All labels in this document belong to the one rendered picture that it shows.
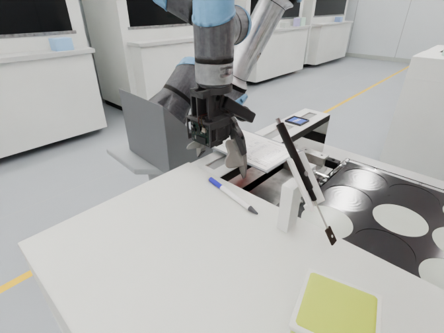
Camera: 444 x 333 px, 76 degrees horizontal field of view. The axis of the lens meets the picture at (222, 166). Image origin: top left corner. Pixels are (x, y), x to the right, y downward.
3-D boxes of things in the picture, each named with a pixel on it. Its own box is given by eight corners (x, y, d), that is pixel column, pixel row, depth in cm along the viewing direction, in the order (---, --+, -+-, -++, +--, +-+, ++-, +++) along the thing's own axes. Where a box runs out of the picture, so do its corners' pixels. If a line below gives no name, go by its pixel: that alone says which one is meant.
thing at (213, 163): (323, 150, 102) (330, 113, 95) (218, 227, 67) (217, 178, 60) (300, 143, 108) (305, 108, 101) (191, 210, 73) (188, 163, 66)
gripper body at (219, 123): (186, 141, 62) (182, 85, 55) (214, 129, 67) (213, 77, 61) (211, 152, 57) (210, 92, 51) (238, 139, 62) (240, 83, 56)
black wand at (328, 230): (271, 121, 40) (277, 117, 39) (276, 118, 41) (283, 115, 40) (328, 246, 41) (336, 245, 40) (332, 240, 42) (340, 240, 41)
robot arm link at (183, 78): (167, 92, 105) (186, 62, 106) (198, 110, 104) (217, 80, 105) (160, 78, 93) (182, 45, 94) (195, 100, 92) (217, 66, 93)
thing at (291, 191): (318, 233, 45) (335, 160, 38) (306, 246, 43) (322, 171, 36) (285, 217, 49) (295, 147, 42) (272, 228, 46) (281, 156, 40)
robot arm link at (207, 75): (213, 56, 59) (244, 61, 54) (214, 78, 61) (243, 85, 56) (186, 61, 54) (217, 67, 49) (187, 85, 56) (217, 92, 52)
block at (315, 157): (327, 163, 82) (329, 154, 81) (322, 167, 80) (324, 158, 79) (302, 154, 87) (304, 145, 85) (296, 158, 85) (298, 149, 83)
